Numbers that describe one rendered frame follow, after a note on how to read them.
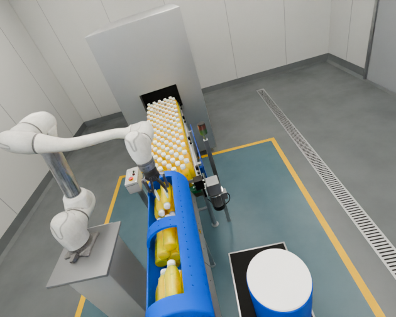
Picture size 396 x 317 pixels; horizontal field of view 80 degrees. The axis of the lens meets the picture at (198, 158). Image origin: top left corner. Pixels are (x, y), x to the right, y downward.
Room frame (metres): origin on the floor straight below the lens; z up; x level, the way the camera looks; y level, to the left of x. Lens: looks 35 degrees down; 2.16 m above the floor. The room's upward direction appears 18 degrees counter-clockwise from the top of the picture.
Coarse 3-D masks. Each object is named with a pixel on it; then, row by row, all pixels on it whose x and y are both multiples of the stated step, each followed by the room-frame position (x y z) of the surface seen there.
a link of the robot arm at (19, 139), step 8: (16, 128) 1.14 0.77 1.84; (24, 128) 1.14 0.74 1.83; (32, 128) 1.15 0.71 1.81; (0, 136) 1.10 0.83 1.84; (8, 136) 1.09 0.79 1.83; (16, 136) 1.08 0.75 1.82; (24, 136) 1.08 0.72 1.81; (32, 136) 1.08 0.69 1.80; (0, 144) 1.09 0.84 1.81; (8, 144) 1.07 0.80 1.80; (16, 144) 1.06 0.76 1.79; (24, 144) 1.06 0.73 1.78; (16, 152) 1.07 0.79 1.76; (24, 152) 1.06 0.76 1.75; (32, 152) 1.06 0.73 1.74
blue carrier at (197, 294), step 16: (160, 176) 1.24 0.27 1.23; (176, 176) 1.22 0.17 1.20; (176, 192) 1.06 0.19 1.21; (176, 208) 0.93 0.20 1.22; (192, 208) 0.99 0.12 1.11; (160, 224) 0.85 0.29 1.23; (176, 224) 0.82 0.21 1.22; (192, 224) 0.85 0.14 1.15; (192, 240) 0.73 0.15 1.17; (192, 256) 0.64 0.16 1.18; (192, 272) 0.56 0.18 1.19; (192, 288) 0.49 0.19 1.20; (208, 288) 0.52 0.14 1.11; (160, 304) 0.46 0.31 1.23; (176, 304) 0.44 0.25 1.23; (192, 304) 0.43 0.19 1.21; (208, 304) 0.44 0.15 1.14
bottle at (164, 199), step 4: (168, 184) 1.20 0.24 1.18; (160, 188) 1.19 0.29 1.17; (168, 188) 1.16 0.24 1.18; (160, 192) 1.16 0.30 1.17; (164, 192) 1.12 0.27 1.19; (168, 192) 1.12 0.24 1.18; (164, 196) 1.09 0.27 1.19; (168, 196) 1.09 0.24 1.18; (164, 200) 1.07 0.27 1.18; (168, 200) 1.06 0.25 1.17
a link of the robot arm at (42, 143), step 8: (120, 128) 1.19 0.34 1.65; (128, 128) 1.17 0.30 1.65; (136, 128) 1.15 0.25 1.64; (144, 128) 1.15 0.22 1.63; (152, 128) 1.20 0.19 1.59; (40, 136) 1.09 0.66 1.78; (48, 136) 1.09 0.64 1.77; (80, 136) 1.11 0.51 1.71; (88, 136) 1.11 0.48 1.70; (96, 136) 1.12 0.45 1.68; (104, 136) 1.14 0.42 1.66; (112, 136) 1.15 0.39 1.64; (120, 136) 1.17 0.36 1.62; (152, 136) 1.13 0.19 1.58; (32, 144) 1.06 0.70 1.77; (40, 144) 1.06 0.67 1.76; (48, 144) 1.06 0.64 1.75; (56, 144) 1.06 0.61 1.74; (64, 144) 1.06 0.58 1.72; (72, 144) 1.07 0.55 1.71; (80, 144) 1.08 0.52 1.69; (88, 144) 1.09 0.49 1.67; (40, 152) 1.06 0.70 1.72; (48, 152) 1.06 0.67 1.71
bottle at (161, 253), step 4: (160, 232) 0.87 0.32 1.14; (160, 236) 0.84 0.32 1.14; (160, 240) 0.82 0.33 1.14; (160, 244) 0.80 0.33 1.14; (160, 248) 0.77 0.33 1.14; (160, 252) 0.75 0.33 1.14; (164, 252) 0.75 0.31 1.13; (168, 252) 0.75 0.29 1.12; (160, 256) 0.75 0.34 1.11; (164, 256) 0.75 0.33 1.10; (168, 256) 0.75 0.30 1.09
